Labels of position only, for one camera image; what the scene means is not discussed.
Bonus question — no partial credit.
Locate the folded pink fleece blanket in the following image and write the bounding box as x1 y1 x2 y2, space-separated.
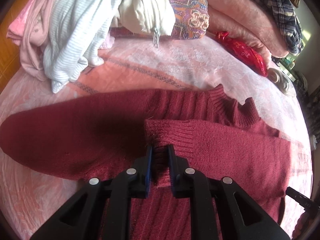
207 0 289 59

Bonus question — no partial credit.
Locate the dark red knit sweater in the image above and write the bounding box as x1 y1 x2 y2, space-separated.
1 85 291 239

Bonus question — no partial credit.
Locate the white ribbed knit garment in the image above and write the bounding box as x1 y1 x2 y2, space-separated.
43 0 122 93

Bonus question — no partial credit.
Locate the pale pink garment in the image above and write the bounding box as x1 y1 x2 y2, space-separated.
7 0 55 81

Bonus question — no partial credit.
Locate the red embroidered pouch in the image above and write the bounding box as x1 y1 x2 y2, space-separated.
215 31 268 77

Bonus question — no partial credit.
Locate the navy plaid shirt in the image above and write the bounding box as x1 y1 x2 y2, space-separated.
253 0 304 56

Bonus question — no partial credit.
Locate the colourful paisley pillow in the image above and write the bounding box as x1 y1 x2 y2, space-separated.
169 0 209 40

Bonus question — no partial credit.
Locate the right forearm pink sleeve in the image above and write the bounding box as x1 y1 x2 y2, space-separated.
292 212 310 239

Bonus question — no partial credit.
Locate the pink floral bed blanket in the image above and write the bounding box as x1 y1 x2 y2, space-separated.
1 37 313 239

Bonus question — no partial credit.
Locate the cream zip jacket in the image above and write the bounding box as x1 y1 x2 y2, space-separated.
111 0 176 48

